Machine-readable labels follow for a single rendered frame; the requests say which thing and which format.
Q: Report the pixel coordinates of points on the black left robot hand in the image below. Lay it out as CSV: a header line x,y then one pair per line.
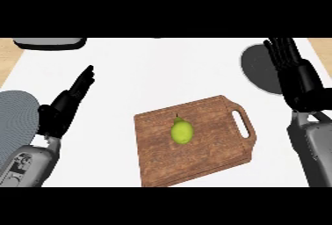
x,y
66,105

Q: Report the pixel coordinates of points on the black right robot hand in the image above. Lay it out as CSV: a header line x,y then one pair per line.
x,y
303,85

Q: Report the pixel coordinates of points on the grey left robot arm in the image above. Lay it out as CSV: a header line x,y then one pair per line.
x,y
27,165

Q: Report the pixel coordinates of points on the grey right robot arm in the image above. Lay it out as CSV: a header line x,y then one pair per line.
x,y
312,149

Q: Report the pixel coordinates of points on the dark grey pan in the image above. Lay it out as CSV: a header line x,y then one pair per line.
x,y
259,68

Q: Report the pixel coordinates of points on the green pear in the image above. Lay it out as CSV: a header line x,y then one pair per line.
x,y
182,132

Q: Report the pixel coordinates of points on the brown wooden cutting board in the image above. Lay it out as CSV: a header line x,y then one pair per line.
x,y
196,140

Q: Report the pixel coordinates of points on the grey round placemat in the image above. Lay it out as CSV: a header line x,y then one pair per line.
x,y
17,123

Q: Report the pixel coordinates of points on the grey and black appliance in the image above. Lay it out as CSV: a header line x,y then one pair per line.
x,y
49,43

